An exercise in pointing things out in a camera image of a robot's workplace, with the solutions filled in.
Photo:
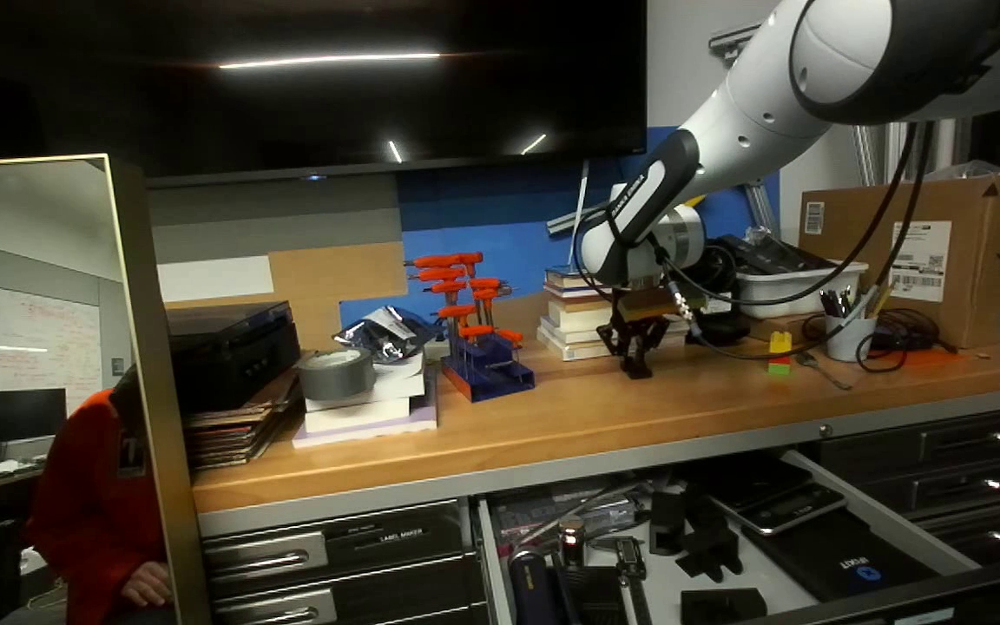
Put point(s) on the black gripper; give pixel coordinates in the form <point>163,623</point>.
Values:
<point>637,328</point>

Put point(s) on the grey metal tool drawer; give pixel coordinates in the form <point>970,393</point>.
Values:
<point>892,526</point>

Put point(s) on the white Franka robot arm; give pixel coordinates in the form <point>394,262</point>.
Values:
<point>780,104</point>

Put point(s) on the white drawer liner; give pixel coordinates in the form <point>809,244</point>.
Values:
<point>772,574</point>

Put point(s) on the black drawer cabinet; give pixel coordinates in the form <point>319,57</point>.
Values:
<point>337,556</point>

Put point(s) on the yellow red green toy bricks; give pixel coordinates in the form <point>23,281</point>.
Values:
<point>780,347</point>

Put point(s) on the orange hex keys blue stand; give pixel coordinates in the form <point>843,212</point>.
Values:
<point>477,334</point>

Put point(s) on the black ribbed round object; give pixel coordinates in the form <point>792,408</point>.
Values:
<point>668,514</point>

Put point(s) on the white plastic bin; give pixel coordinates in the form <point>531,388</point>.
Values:
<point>807,281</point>

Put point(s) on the plain black tablet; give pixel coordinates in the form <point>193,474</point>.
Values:
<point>772,490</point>

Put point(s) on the white cup with tools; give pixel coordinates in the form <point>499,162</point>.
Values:
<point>850,334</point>

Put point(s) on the silver foil bag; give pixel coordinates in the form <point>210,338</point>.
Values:
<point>382,330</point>

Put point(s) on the cork board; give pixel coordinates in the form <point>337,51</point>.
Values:
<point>337,281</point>

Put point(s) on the black tablet with blue sticker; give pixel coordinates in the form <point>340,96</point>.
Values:
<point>860,559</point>

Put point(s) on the brown cardboard box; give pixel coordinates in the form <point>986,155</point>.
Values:
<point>963,254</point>

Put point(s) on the black case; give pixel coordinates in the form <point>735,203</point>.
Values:
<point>235,352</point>

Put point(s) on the stack of dark folders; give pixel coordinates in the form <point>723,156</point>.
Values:
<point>242,435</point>

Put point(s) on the wood-framed panel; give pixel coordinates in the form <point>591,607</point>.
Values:
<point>155,347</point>

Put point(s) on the person in red jacket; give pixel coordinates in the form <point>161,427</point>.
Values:
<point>88,522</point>

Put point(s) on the black frame-shaped plastic part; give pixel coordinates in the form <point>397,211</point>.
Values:
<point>723,607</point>

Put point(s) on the grey duct tape roll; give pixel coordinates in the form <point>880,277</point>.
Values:
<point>335,372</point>

